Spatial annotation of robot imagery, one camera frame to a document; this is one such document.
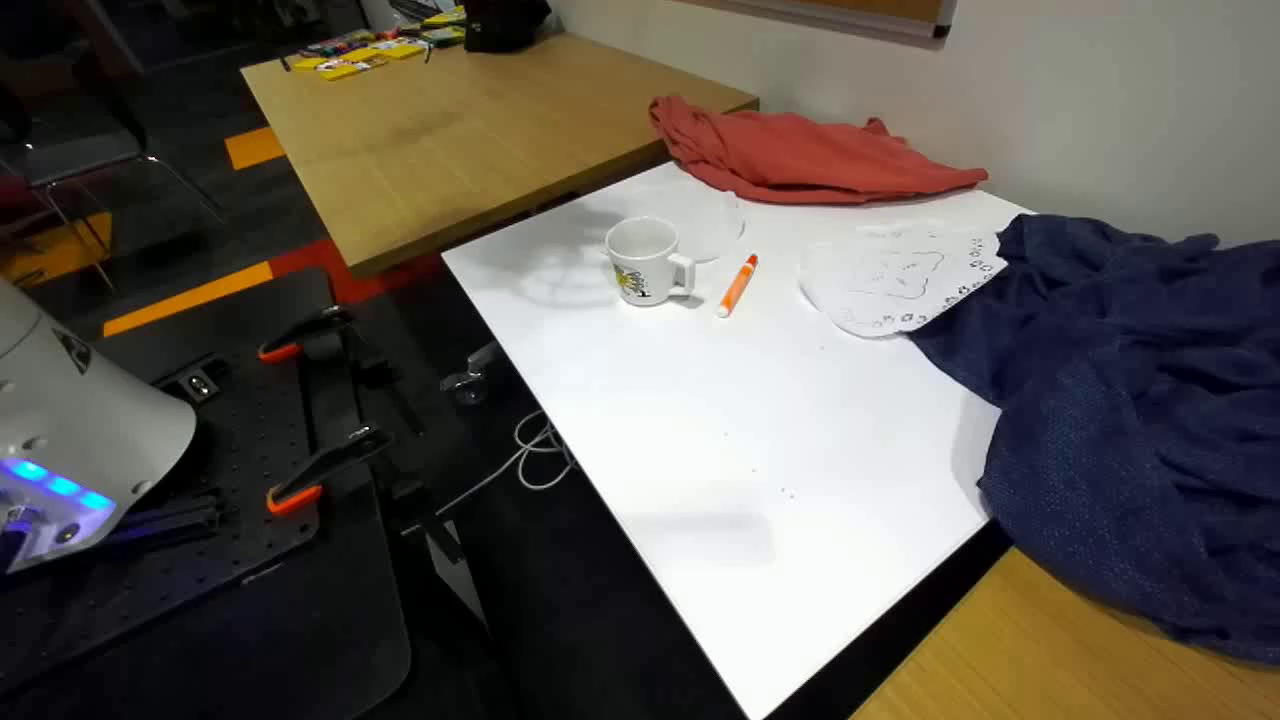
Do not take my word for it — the long yellow package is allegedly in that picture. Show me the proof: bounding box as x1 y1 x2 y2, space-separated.
282 33 441 84

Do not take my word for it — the white mug with print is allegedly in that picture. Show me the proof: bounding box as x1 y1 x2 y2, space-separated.
599 218 700 314

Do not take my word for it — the dark blue cloth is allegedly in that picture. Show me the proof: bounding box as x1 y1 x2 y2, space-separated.
909 214 1280 670

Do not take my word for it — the wooden table with yellow items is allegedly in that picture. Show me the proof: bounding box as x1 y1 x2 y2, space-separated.
235 27 765 282

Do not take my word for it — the black bag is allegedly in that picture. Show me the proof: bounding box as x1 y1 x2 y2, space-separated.
459 0 555 57

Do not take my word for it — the small yellow package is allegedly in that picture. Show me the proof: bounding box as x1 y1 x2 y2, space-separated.
414 9 472 46

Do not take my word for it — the small black box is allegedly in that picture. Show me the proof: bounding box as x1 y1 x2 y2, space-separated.
155 353 230 407

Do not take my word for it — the white round paper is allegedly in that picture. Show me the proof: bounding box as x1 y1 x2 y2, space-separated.
660 187 756 270

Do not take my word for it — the bare wooden table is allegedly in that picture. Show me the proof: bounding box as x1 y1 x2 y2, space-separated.
849 544 1280 720

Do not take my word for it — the white lace doily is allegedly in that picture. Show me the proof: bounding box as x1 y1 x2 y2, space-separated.
796 218 1012 344

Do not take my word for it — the dark chair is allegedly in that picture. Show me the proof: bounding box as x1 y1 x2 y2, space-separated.
0 116 151 294

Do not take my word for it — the red cloth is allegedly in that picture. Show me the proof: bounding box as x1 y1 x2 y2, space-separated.
648 92 990 214

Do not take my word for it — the white cable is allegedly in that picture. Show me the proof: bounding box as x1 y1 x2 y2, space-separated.
431 407 580 523

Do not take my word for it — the black clamp with orange handle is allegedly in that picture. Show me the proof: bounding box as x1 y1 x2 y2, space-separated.
255 305 358 373
260 425 391 523

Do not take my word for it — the orange marker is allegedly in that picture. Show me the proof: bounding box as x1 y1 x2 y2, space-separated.
716 247 765 322

